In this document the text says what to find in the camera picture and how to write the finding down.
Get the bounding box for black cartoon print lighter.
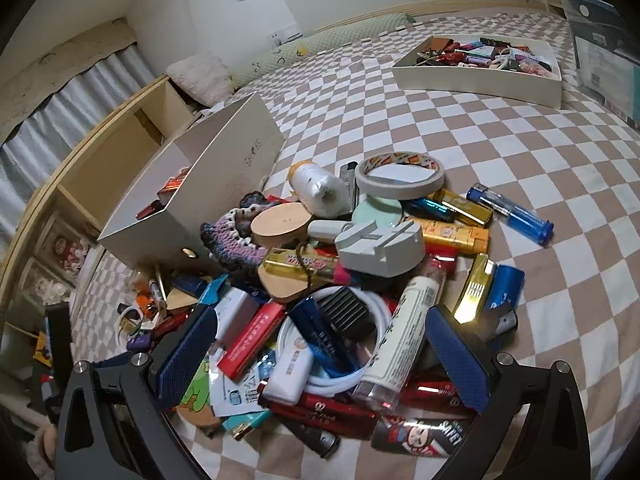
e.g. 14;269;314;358
371;412;471;458

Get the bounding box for brown cork coaster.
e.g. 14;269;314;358
175;400;223;431

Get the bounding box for round wooden block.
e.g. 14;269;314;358
250;202;311;248

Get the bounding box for teal lighter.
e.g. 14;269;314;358
221;409;273;442

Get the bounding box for wooden bedside shelf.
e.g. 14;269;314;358
0;75;201;311

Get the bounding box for small dark blue box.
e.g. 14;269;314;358
172;274;208;295

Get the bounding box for beige curtain valance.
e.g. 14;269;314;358
0;17;138;146

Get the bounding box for dark gold lighter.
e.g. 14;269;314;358
432;189;493;226

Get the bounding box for wooden heart piece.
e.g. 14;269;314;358
257;260;313;305

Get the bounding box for deep white storage box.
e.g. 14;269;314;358
96;91;287;273

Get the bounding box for blue metal lighter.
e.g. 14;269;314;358
482;262;526;311

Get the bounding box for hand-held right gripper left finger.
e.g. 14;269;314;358
54;305;221;480

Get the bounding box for shiny gold lighter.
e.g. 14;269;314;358
452;252;496;323

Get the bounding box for white rectangular box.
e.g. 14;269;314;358
212;287;261;343

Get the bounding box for white fluffy pillow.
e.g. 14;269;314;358
166;54;236;107

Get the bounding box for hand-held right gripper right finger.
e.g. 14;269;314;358
425;304;591;480

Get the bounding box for shallow white tray box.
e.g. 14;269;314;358
391;34;563;109

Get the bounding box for yellow lighter with red label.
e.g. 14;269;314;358
262;247;351;286

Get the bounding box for white printed cylinder lighter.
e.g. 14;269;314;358
352;257;447;413

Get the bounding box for shiny red lighter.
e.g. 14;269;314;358
400;380;468;403

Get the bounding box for white curtain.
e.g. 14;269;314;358
0;42;158;241

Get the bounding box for mint green round mirror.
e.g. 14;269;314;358
351;195;406;233

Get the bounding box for green cartoon sticker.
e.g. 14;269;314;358
175;355;216;411

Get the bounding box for black ribbed clip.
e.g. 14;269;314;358
317;285;378;343

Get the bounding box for green bolster pillow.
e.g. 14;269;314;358
230;12;416;88

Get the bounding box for white blue printed sachet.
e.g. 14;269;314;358
215;355;271;416

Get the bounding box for clear display boxes with flowers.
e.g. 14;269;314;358
30;210;96;306

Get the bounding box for orange lighter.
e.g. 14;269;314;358
415;217;490;256

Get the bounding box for checkered bed sheet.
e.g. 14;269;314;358
65;10;640;480

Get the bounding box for white wall socket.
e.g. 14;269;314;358
267;24;303;45

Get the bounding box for white coiled cable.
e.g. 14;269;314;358
275;287;401;401

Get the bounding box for heap of small mixed trinkets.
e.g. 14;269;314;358
412;36;553;78

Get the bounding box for grey lighter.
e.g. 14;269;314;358
287;417;341;460

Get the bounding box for clear blue lighter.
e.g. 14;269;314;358
466;182;554;247

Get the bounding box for clear plastic storage bin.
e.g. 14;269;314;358
550;0;640;128

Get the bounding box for masking tape roll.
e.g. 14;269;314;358
355;151;445;198

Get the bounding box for metallic blue lighter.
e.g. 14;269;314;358
405;196;453;222

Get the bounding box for purple crocheted coaster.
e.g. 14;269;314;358
200;191;281;286

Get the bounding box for dark red long lighter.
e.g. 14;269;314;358
257;392;381;441

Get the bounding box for dark blue lighter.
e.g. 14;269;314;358
287;296;358;376

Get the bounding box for white box with orange logo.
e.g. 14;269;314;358
259;344;316;403

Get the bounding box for grey plastic holder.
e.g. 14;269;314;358
334;221;427;277

